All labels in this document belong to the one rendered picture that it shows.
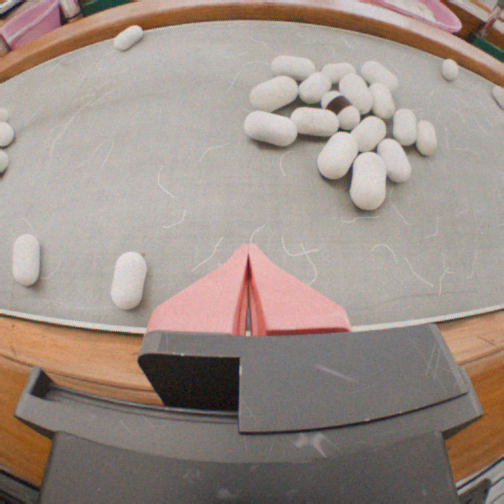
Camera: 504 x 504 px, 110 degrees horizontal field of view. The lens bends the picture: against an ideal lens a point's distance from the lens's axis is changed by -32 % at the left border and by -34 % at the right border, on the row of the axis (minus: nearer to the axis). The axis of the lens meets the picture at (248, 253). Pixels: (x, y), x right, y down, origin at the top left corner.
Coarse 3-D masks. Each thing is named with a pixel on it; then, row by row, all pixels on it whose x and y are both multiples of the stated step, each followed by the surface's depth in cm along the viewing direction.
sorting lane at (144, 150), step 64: (64, 64) 20; (128, 64) 19; (192, 64) 18; (256, 64) 18; (320, 64) 18; (384, 64) 19; (64, 128) 17; (128, 128) 17; (192, 128) 16; (448, 128) 17; (0, 192) 16; (64, 192) 15; (128, 192) 15; (192, 192) 15; (256, 192) 15; (320, 192) 15; (448, 192) 16; (0, 256) 14; (64, 256) 14; (192, 256) 14; (320, 256) 14; (384, 256) 14; (448, 256) 14; (64, 320) 13; (128, 320) 13; (384, 320) 13
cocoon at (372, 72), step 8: (368, 64) 16; (376, 64) 16; (368, 72) 17; (376, 72) 16; (384, 72) 16; (368, 80) 17; (376, 80) 16; (384, 80) 16; (392, 80) 16; (392, 88) 16
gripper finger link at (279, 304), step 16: (256, 256) 10; (256, 272) 8; (272, 272) 8; (256, 288) 7; (272, 288) 7; (288, 288) 7; (304, 288) 7; (256, 304) 7; (272, 304) 6; (288, 304) 6; (304, 304) 6; (320, 304) 6; (336, 304) 6; (256, 320) 11; (272, 320) 5; (288, 320) 5; (304, 320) 5; (320, 320) 5; (336, 320) 5
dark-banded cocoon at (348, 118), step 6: (324, 96) 16; (330, 96) 15; (336, 96) 15; (324, 102) 16; (324, 108) 16; (348, 108) 15; (354, 108) 15; (342, 114) 15; (348, 114) 15; (354, 114) 15; (342, 120) 15; (348, 120) 15; (354, 120) 15; (342, 126) 16; (348, 126) 15; (354, 126) 15
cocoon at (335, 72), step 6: (330, 66) 16; (336, 66) 16; (342, 66) 16; (348, 66) 16; (324, 72) 17; (330, 72) 16; (336, 72) 16; (342, 72) 16; (348, 72) 16; (354, 72) 17; (330, 78) 17; (336, 78) 17
